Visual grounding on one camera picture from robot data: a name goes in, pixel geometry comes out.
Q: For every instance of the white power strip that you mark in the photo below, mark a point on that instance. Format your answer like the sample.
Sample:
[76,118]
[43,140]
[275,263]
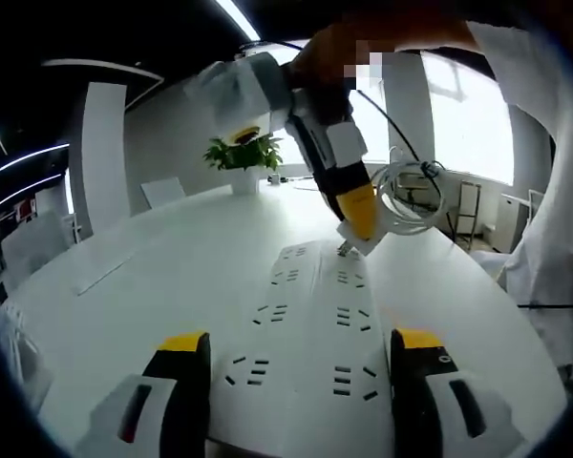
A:
[277,334]
[348,334]

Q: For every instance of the metal frame rack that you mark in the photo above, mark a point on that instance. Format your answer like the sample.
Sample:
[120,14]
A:
[469,210]

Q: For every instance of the green potted plant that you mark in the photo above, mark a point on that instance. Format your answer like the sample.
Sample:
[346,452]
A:
[243,150]

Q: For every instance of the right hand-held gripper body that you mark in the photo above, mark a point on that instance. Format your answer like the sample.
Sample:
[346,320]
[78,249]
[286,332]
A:
[248,95]

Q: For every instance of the white charger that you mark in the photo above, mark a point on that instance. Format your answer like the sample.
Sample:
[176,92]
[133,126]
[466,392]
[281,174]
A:
[360,241]

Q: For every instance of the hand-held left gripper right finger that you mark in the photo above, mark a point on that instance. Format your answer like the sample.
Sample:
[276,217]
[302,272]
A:
[430,405]

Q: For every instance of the white chair back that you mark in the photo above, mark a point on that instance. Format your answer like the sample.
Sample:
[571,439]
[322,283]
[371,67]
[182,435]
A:
[163,192]

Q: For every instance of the white plant pot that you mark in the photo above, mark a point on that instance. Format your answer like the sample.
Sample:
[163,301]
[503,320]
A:
[244,180]

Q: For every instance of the person's right hand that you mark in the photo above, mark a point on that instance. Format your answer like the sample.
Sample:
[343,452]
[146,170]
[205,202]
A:
[320,76]

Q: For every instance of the white side cabinet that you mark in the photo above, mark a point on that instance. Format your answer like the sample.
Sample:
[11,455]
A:
[520,222]

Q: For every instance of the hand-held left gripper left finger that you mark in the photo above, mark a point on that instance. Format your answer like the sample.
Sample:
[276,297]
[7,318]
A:
[167,405]

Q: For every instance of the white desk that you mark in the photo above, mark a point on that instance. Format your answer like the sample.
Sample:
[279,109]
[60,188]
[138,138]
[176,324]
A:
[172,267]

